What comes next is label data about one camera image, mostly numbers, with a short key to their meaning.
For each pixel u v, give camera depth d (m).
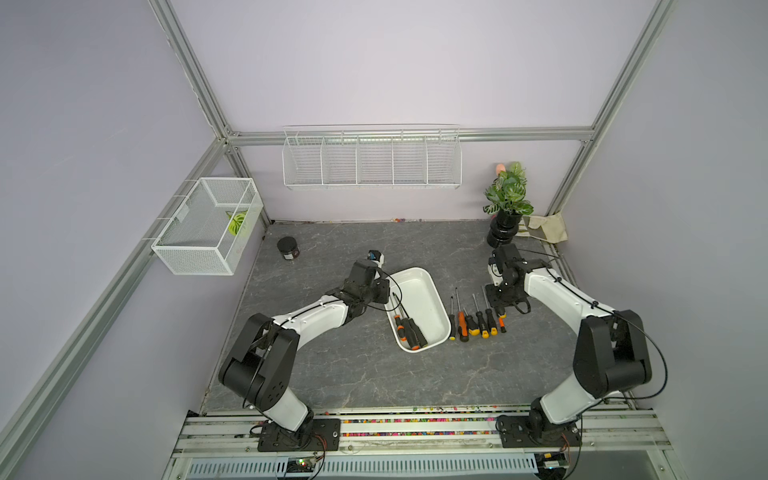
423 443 0.74
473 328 0.89
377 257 0.82
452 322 0.94
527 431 0.73
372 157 1.00
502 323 0.92
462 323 0.91
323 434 0.74
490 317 0.94
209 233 0.82
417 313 0.92
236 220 0.81
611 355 0.45
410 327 0.89
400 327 0.89
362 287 0.71
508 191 0.92
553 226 1.18
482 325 0.91
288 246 1.09
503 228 1.06
